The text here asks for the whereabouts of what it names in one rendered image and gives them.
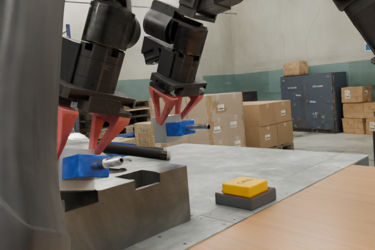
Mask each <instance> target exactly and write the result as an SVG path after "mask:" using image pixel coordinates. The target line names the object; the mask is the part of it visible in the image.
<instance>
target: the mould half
mask: <svg viewBox="0 0 375 250"><path fill-rule="evenodd" d="M65 147H67V148H83V149H89V139H88V138H87V137H85V136H84V135H83V134H81V133H71V134H70V136H69V138H68V140H67V142H66V145H65ZM110 168H114V169H120V168H125V169H127V171H125V172H121V173H118V174H109V177H108V178H103V179H97V180H95V189H96V190H97V191H98V202H97V203H94V204H90V205H87V206H83V207H81V208H77V209H74V210H71V211H67V212H65V206H64V200H62V199H61V203H62V210H63V214H64V220H65V225H66V230H67V233H68V235H69V236H70V238H71V248H70V250H123V249H125V248H127V247H130V246H132V245H134V244H136V243H139V242H141V241H143V240H145V239H148V238H150V237H153V236H155V235H157V234H159V233H162V232H164V231H166V230H168V229H171V228H173V227H175V226H177V225H180V224H182V223H184V222H187V221H189V220H191V215H190V201H189V187H188V172H187V166H186V165H179V164H170V163H164V162H154V161H151V162H132V161H124V162H123V163H122V164H121V165H120V166H115V167H110ZM139 170H147V171H154V172H158V173H160V183H158V184H155V185H151V186H148V187H144V188H142V189H139V190H136V187H135V180H127V179H121V178H118V177H116V176H120V175H124V174H128V173H131V172H135V171H139Z"/></svg>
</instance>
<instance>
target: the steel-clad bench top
mask: <svg viewBox="0 0 375 250"><path fill-rule="evenodd" d="M165 148H167V151H170V152H171V156H170V160H158V159H152V158H144V157H135V156H124V157H123V158H130V159H131V160H132V162H151V161H154V162H164V163H170V164H179V165H186V166H187V179H188V187H189V201H190V215H191V220H189V221H187V222H184V223H182V224H180V225H177V226H175V227H173V228H171V229H168V230H166V231H164V232H162V233H159V234H157V235H155V236H153V237H150V238H148V239H145V240H143V241H141V242H139V243H136V244H134V245H132V246H130V247H127V248H125V249H123V250H187V249H189V248H191V247H193V246H195V245H197V244H199V243H201V242H202V241H204V240H206V239H208V238H210V237H212V236H214V235H216V234H218V233H220V232H222V231H224V230H226V229H228V228H230V227H232V226H234V225H235V224H238V223H240V222H241V221H243V220H245V219H247V218H249V217H251V216H253V215H255V214H257V213H259V212H261V211H263V210H265V209H267V208H269V207H271V206H273V205H275V204H277V203H279V202H280V201H282V200H284V199H286V198H288V197H290V196H292V195H294V194H296V193H298V192H299V191H301V190H303V189H306V188H308V187H309V186H311V185H313V184H316V183H317V182H319V181H321V180H323V179H325V178H327V177H329V176H331V175H333V174H335V173H337V172H338V171H340V170H342V169H344V168H346V167H348V166H350V165H354V164H356V163H357V162H359V161H361V160H363V159H365V158H367V157H369V155H363V154H353V153H335V152H317V151H299V150H281V149H271V148H253V147H235V146H217V145H199V144H189V143H183V144H179V145H174V146H170V147H165ZM241 176H243V177H251V178H257V179H265V180H267V183H268V187H272V188H275V189H276V199H275V200H273V201H270V202H269V203H267V204H265V205H262V206H260V207H259V208H257V209H255V210H252V211H251V210H245V209H240V208H235V207H231V206H226V205H220V204H216V203H215V193H216V192H218V191H221V190H223V188H222V183H224V182H227V181H230V180H233V179H236V178H238V177H241Z"/></svg>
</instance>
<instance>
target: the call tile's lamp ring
mask: <svg viewBox="0 0 375 250"><path fill-rule="evenodd" d="M268 188H269V189H267V190H265V191H263V192H260V193H258V194H256V195H254V196H251V197H247V196H241V195H234V194H228V193H221V192H223V190H221V191H218V192H216V193H217V194H223V195H229V196H235V197H239V198H245V199H253V198H255V197H257V196H260V195H262V194H264V193H266V192H268V191H270V190H273V189H275V187H268Z"/></svg>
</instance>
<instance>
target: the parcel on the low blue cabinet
mask: <svg viewBox="0 0 375 250"><path fill-rule="evenodd" d="M308 74H309V67H308V64H307V61H293V62H287V63H284V64H283V76H297V75H308Z"/></svg>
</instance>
